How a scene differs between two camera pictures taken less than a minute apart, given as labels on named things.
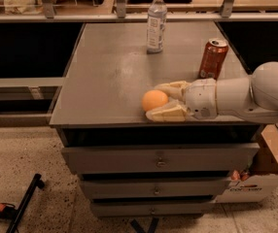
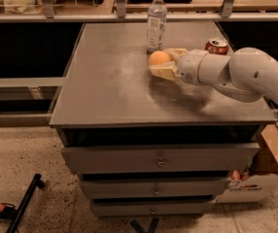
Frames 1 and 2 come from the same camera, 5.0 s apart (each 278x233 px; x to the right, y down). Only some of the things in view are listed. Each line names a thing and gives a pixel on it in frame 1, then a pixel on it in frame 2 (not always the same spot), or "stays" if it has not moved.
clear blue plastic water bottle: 156,23 stays
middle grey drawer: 155,188 stays
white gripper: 201,97 → 189,66
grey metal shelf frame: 121,16 stays
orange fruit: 154,99 → 158,56
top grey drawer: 181,159 stays
